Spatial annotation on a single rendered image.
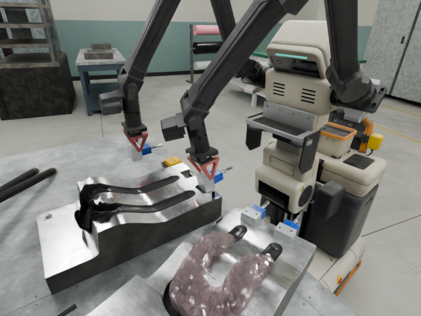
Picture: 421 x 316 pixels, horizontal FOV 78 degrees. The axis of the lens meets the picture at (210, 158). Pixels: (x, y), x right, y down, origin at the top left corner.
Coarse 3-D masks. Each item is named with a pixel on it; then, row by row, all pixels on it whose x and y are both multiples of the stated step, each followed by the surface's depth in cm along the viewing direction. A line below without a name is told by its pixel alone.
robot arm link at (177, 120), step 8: (160, 120) 75; (168, 120) 74; (176, 120) 74; (192, 120) 68; (200, 120) 70; (168, 128) 73; (176, 128) 74; (192, 128) 72; (200, 128) 72; (168, 136) 75; (176, 136) 76
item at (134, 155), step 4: (128, 144) 99; (132, 144) 99; (144, 144) 102; (160, 144) 104; (128, 148) 99; (132, 148) 96; (144, 148) 99; (148, 148) 100; (152, 148) 102; (132, 152) 96; (136, 152) 97; (140, 152) 98; (144, 152) 99; (148, 152) 100; (132, 156) 97; (136, 156) 98; (140, 156) 99; (132, 160) 99; (136, 160) 98
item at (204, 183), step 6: (228, 168) 89; (198, 174) 85; (204, 174) 84; (210, 174) 83; (216, 174) 85; (222, 174) 86; (198, 180) 86; (204, 180) 82; (210, 180) 83; (216, 180) 85; (204, 186) 83; (210, 186) 84
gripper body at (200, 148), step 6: (192, 138) 77; (204, 138) 77; (192, 144) 78; (198, 144) 77; (204, 144) 78; (186, 150) 83; (192, 150) 80; (198, 150) 78; (204, 150) 78; (210, 150) 79; (216, 150) 78; (198, 156) 77; (204, 156) 76
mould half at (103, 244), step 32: (160, 192) 85; (64, 224) 74; (96, 224) 64; (128, 224) 66; (160, 224) 73; (192, 224) 80; (64, 256) 65; (96, 256) 65; (128, 256) 71; (64, 288) 63
